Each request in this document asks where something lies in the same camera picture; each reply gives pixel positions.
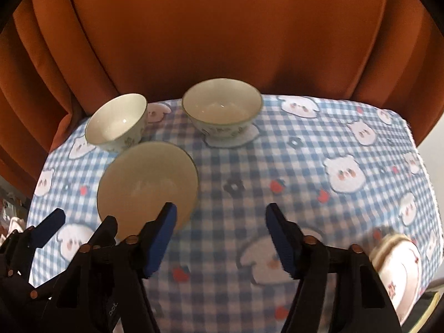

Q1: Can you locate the blue checked cartoon tablecloth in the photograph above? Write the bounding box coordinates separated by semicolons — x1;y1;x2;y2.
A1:
26;93;444;333

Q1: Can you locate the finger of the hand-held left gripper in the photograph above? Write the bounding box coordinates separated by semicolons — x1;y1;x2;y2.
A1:
0;208;66;299
86;216;119;251

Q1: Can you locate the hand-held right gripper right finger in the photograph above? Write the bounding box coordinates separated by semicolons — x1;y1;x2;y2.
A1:
266;203;403;333

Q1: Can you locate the white plate with red motif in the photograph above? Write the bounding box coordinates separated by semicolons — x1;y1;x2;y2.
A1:
376;239;424;327

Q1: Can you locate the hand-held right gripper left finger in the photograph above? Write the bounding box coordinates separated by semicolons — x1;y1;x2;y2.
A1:
52;202;178;333

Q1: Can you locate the orange curtain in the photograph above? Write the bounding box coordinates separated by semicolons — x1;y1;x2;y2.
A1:
0;0;444;190

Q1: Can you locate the white bowl with blue flowers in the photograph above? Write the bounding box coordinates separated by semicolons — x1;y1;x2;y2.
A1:
96;142;199;243
85;93;148;153
182;79;263;143

